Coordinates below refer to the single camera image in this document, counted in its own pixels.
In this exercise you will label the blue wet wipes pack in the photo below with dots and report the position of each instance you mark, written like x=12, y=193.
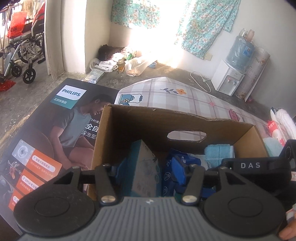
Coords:
x=170, y=186

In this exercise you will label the black Philips foot-bath box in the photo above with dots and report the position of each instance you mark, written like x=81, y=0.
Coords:
x=60, y=133

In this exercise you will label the blue water jug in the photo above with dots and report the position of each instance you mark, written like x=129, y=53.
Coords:
x=240, y=54

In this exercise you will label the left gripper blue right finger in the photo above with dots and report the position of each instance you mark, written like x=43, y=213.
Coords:
x=180, y=168

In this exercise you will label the blue checkered towel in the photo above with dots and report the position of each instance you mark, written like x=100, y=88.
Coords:
x=214, y=154

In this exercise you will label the white water dispenser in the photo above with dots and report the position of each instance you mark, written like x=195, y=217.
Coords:
x=226, y=79

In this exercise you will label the pile of bags on floor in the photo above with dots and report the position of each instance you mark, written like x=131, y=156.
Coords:
x=119, y=59

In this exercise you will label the wheelchair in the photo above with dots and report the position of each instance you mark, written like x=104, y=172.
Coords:
x=21, y=52

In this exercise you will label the person's right hand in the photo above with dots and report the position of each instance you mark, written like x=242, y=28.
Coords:
x=288, y=232

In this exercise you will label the floral teal curtain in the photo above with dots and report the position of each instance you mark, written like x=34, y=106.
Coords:
x=194, y=25

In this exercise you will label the white tied plastic bag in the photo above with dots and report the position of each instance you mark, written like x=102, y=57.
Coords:
x=273, y=146

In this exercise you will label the plaid cartoon bed sheet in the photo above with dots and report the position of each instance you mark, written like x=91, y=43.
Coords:
x=167, y=93

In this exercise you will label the pink wet wipes pack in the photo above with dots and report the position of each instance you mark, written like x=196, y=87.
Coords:
x=275, y=132

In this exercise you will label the brown cardboard box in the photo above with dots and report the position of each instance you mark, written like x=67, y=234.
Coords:
x=121, y=125

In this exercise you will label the rolled floral mat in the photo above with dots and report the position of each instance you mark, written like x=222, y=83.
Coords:
x=253, y=72

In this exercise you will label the red plastic bag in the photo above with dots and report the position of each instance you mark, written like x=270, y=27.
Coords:
x=17, y=24

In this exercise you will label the blue mask box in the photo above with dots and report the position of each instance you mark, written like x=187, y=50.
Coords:
x=143, y=178

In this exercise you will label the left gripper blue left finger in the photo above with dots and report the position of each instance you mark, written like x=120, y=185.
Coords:
x=121, y=171

